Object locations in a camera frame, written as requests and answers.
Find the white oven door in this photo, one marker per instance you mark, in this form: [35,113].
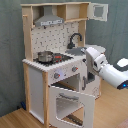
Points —
[63,102]

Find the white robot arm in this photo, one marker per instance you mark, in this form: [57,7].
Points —
[97,64]

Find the wooden toy kitchen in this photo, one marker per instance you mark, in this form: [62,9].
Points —
[54,38]

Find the black toy stovetop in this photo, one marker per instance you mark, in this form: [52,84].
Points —
[57,58]

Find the right red oven knob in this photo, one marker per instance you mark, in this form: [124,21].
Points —
[74,69]

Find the red oven knob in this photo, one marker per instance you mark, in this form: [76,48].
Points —
[74,69]
[56,75]

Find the left red oven knob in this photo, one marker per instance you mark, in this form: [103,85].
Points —
[56,75]

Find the grey toy sink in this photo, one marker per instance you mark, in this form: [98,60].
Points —
[79,51]

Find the black toy faucet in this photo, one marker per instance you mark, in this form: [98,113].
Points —
[72,41]

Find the silver toy pot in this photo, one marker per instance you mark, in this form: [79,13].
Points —
[45,56]

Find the white dishwasher door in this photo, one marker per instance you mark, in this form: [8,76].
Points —
[90,83]

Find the grey range hood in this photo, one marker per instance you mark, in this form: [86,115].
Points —
[48,18]

